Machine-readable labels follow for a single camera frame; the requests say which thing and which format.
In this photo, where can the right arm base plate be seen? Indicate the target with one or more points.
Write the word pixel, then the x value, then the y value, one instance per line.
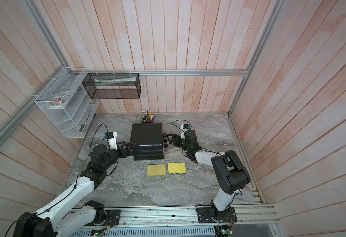
pixel 211 215

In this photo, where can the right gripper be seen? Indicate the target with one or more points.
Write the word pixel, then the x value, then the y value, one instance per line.
pixel 175 137

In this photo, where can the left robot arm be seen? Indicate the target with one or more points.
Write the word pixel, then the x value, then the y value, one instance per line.
pixel 102 158

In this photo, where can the white wire wall shelf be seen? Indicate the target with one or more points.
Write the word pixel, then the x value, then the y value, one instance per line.
pixel 73 119

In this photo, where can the black mesh wall basket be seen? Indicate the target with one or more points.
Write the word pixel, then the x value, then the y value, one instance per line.
pixel 112 85

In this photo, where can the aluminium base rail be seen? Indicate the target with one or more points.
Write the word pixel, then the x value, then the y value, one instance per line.
pixel 161 217

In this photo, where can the yellow sponge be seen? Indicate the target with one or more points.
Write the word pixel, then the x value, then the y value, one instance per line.
pixel 156 170
pixel 176 168

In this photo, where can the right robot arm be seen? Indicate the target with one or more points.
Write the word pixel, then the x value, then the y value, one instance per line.
pixel 231 174

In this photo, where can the black drawer cabinet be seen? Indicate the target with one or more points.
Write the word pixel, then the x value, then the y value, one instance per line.
pixel 149 141

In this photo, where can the tape roll on shelf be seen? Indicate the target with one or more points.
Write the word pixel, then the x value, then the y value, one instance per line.
pixel 57 101

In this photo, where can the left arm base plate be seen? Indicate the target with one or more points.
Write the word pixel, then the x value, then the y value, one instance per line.
pixel 107 217

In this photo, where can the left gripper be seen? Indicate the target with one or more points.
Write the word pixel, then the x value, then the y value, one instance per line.
pixel 129 151

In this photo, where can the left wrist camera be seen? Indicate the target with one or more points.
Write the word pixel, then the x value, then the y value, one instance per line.
pixel 111 139

